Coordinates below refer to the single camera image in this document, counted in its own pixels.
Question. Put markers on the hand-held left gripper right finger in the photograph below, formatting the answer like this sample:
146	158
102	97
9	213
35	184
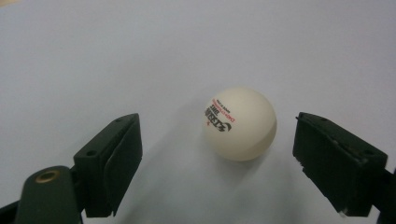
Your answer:
336	161

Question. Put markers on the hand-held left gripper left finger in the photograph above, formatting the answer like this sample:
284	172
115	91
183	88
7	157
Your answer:
109	165

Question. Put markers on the white egg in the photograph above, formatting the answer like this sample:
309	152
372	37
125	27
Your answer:
249	137

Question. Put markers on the white table mat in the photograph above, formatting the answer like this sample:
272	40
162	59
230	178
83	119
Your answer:
124	62

